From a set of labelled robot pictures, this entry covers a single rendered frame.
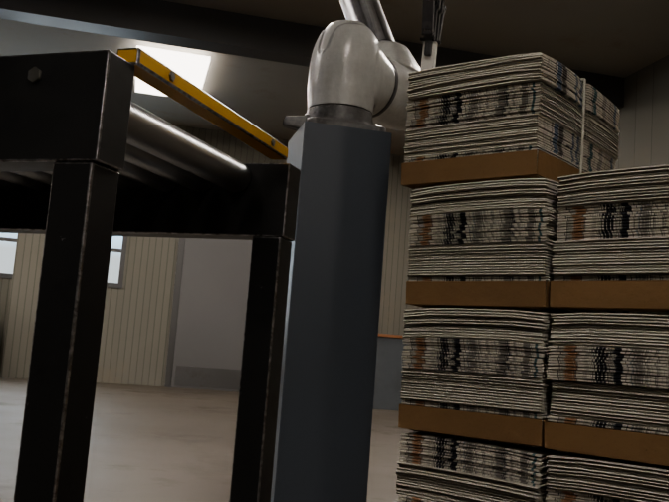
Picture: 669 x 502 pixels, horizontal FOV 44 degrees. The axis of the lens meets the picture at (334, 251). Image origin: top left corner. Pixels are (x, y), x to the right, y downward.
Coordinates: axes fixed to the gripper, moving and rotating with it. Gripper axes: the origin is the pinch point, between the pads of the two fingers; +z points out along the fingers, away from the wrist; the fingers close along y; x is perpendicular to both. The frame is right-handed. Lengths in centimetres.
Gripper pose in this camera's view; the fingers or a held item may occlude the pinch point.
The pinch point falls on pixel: (428, 57)
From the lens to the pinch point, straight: 191.2
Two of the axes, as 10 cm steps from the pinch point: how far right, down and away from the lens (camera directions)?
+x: -9.3, -0.9, 3.5
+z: -1.0, 9.9, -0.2
